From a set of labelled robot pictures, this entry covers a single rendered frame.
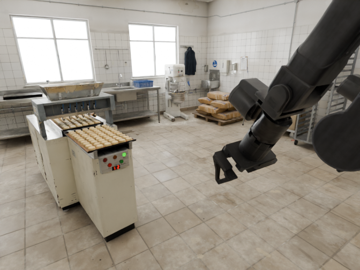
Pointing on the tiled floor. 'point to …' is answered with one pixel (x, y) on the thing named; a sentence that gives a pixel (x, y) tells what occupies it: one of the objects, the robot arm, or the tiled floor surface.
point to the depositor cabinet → (56, 162)
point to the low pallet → (218, 119)
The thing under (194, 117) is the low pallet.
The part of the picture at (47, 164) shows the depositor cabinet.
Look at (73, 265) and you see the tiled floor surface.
